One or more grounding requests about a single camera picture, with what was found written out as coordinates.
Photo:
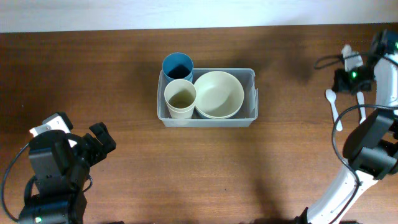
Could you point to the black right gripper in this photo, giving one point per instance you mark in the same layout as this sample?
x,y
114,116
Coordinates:
x,y
339,84

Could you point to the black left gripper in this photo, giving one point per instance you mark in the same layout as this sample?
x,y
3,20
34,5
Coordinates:
x,y
97,153

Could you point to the clear plastic container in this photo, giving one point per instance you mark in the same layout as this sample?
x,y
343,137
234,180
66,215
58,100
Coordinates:
x,y
243,118

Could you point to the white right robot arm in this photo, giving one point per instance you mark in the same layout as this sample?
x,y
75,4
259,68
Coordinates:
x,y
366,156

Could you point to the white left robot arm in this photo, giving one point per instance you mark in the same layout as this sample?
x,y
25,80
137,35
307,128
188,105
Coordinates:
x,y
61,162

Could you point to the beige plastic cup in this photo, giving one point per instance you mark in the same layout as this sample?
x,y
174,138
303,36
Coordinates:
x,y
180,95
181,114

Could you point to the white plastic spoon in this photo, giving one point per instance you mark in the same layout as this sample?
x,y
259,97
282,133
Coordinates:
x,y
331,97

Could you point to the blue plastic cup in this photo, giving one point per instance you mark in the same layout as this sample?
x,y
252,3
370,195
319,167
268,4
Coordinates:
x,y
178,66

